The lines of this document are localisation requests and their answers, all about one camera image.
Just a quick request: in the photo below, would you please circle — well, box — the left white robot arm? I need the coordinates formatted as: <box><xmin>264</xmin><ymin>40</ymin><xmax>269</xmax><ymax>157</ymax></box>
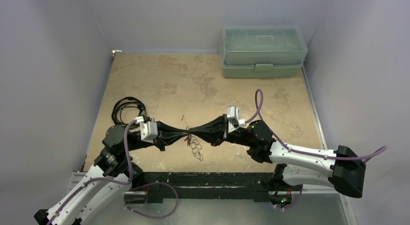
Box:
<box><xmin>34</xmin><ymin>116</ymin><xmax>189</xmax><ymax>225</ymax></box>

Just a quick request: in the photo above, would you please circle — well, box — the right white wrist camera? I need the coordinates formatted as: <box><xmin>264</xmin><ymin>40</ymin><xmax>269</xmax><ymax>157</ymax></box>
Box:
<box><xmin>226</xmin><ymin>105</ymin><xmax>246</xmax><ymax>133</ymax></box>

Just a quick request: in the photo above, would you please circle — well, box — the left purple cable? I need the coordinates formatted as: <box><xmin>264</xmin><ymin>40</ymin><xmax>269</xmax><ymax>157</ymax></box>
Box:
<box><xmin>46</xmin><ymin>120</ymin><xmax>179</xmax><ymax>225</ymax></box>

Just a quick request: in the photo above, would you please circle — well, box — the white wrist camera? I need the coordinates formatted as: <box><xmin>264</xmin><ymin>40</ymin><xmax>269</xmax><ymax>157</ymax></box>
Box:
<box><xmin>226</xmin><ymin>105</ymin><xmax>246</xmax><ymax>133</ymax></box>
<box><xmin>134</xmin><ymin>116</ymin><xmax>158</xmax><ymax>143</ymax></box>

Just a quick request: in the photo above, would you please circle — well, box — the metal keyring plate with rings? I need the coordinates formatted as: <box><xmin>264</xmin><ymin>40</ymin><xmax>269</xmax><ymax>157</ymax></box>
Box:
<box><xmin>188</xmin><ymin>134</ymin><xmax>204</xmax><ymax>161</ymax></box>

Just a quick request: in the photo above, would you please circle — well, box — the green plastic storage box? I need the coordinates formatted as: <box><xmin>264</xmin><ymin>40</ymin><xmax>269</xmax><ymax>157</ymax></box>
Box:
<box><xmin>220</xmin><ymin>25</ymin><xmax>308</xmax><ymax>78</ymax></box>

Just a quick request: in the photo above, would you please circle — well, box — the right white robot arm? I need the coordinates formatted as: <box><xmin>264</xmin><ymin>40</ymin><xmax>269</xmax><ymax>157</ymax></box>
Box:
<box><xmin>188</xmin><ymin>115</ymin><xmax>366</xmax><ymax>198</ymax></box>

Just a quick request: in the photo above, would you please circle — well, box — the red-headed key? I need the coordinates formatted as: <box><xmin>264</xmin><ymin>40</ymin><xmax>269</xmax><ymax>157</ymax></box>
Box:
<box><xmin>184</xmin><ymin>136</ymin><xmax>191</xmax><ymax>146</ymax></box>

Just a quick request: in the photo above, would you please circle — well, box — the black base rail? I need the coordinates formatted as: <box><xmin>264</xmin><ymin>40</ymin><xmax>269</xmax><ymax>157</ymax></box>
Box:
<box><xmin>141</xmin><ymin>171</ymin><xmax>303</xmax><ymax>203</ymax></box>

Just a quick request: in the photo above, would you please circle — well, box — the aluminium frame extrusion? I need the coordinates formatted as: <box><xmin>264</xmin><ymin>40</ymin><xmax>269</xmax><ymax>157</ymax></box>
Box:
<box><xmin>64</xmin><ymin>171</ymin><xmax>350</xmax><ymax>198</ymax></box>

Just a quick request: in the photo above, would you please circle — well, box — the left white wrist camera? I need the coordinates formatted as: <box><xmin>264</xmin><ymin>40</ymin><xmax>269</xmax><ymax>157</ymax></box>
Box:
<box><xmin>134</xmin><ymin>116</ymin><xmax>158</xmax><ymax>143</ymax></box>

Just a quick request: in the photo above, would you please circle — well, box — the coiled black cable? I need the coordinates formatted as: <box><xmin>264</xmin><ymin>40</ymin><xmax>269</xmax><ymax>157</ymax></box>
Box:
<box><xmin>111</xmin><ymin>96</ymin><xmax>147</xmax><ymax>125</ymax></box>

